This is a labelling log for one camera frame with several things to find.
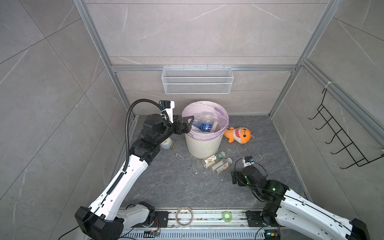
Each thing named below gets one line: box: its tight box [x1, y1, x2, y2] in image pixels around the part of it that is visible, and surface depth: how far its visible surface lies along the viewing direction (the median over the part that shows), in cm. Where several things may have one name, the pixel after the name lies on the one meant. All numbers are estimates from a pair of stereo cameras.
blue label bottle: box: [194, 112, 215, 133], surface depth 92 cm
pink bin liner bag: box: [181, 101, 230, 141], surface depth 89 cm
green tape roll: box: [222, 211, 233, 223], surface depth 76 cm
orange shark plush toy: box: [224, 127, 252, 144], surface depth 101 cm
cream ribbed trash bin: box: [184, 125, 227, 159], surface depth 79 cm
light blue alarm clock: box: [160, 137, 173, 150], surface depth 100 cm
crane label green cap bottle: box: [204, 151, 226, 168], surface depth 92 cm
